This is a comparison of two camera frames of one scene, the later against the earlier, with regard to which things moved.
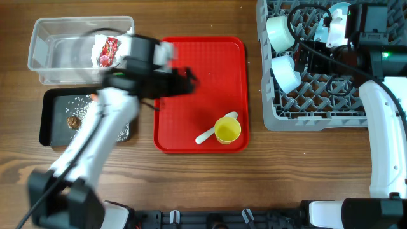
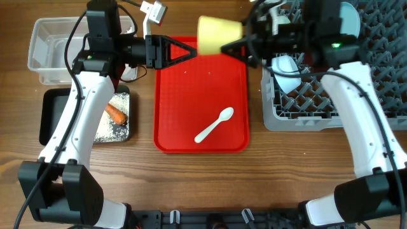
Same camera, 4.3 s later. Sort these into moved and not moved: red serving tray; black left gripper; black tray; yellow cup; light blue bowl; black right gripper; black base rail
Moved: black left gripper; yellow cup; black right gripper
Not moved: red serving tray; black base rail; light blue bowl; black tray
